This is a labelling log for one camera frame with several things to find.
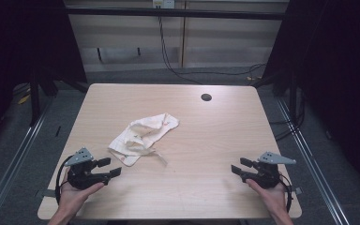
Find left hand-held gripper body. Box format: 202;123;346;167
64;147;112;190

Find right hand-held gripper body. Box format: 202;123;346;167
241;151;297;189

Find white cloth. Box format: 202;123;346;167
108;112;180;167

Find person's right hand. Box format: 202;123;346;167
246;178;290;217

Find person's left hand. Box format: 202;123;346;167
57;170;106;214

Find black metal stand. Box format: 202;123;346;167
28;69;90;128
251;69;299;118

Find yellow floor object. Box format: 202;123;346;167
17;93;32;105

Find dark curtain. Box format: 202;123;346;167
262;0;360;198
0;0;88;151

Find black horizontal bar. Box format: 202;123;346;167
65;7;287;21

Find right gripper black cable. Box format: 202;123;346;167
277;172;293;214

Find metal floor rail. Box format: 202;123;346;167
0;97;55;225
276;97;351;225

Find black floor cables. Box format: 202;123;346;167
268;88;306;142

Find black hanging power cable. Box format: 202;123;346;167
157;16;267;85

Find white wall socket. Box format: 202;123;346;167
152;0;176;9

